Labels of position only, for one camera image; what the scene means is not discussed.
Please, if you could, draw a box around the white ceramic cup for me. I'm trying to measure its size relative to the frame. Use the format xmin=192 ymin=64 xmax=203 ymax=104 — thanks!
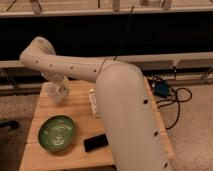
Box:
xmin=44 ymin=82 xmax=62 ymax=104

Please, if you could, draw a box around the blue power adapter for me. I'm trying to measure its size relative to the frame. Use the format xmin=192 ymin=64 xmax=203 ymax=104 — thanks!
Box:
xmin=154 ymin=82 xmax=169 ymax=97

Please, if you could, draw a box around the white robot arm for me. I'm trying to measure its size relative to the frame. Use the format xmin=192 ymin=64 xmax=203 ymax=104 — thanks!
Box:
xmin=19 ymin=37 xmax=172 ymax=171

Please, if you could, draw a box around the green ceramic bowl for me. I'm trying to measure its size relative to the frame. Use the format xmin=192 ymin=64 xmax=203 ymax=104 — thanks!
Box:
xmin=38 ymin=115 xmax=76 ymax=153

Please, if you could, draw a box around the black rectangular sponge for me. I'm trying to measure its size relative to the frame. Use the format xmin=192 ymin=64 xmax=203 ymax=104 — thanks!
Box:
xmin=84 ymin=134 xmax=108 ymax=152

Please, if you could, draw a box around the black chair base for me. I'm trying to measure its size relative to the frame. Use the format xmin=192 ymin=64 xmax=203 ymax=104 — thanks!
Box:
xmin=0 ymin=120 xmax=19 ymax=129

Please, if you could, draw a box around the black hanging cable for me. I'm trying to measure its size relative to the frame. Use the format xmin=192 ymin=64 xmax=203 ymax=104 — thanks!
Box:
xmin=99 ymin=5 xmax=135 ymax=73

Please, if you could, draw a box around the white tube bottle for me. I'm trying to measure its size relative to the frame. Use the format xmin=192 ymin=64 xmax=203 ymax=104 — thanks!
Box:
xmin=89 ymin=89 xmax=100 ymax=118

